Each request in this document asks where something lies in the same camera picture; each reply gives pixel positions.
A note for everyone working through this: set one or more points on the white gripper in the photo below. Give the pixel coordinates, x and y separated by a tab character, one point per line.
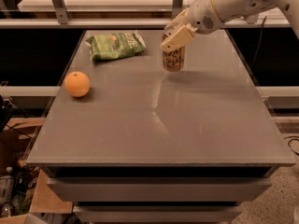
201	13

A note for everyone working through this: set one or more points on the orange LaCroix soda can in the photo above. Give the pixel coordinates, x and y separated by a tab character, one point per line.
174	61

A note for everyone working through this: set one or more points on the orange fruit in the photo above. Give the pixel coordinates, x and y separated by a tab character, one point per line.
77	84

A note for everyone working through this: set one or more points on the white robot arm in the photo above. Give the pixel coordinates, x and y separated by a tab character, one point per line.
231	9

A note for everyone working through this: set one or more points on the green chip bag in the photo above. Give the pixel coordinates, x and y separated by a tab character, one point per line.
115	46

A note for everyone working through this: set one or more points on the upper grey drawer front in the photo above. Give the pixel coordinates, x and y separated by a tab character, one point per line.
159	189

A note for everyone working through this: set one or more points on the grey drawer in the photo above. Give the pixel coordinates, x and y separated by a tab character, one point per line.
156	214
159	189

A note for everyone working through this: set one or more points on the brown cardboard box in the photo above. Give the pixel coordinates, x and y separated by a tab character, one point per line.
33	200

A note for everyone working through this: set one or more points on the lower grey drawer front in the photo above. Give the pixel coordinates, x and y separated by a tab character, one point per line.
156	214

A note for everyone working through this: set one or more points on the clear plastic bottle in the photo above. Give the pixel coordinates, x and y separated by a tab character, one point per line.
6	186

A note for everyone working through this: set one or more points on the left metal shelf bracket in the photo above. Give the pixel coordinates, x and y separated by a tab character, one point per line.
60	11

